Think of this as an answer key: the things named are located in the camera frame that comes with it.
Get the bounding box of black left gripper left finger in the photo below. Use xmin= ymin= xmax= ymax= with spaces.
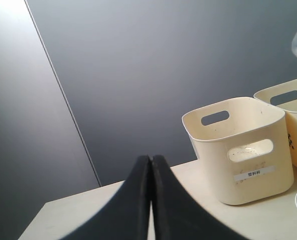
xmin=18 ymin=155 xmax=153 ymax=240

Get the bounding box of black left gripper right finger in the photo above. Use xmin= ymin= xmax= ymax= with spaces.
xmin=150 ymin=155 xmax=247 ymax=240

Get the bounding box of left cream plastic bin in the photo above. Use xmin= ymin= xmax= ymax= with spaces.
xmin=182 ymin=97 xmax=294 ymax=205

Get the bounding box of cream plastic bin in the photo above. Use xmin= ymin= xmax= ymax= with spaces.
xmin=182 ymin=97 xmax=294 ymax=205
xmin=253 ymin=79 xmax=297 ymax=167

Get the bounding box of middle cream plastic bin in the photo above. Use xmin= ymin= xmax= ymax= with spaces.
xmin=253 ymin=79 xmax=297 ymax=167

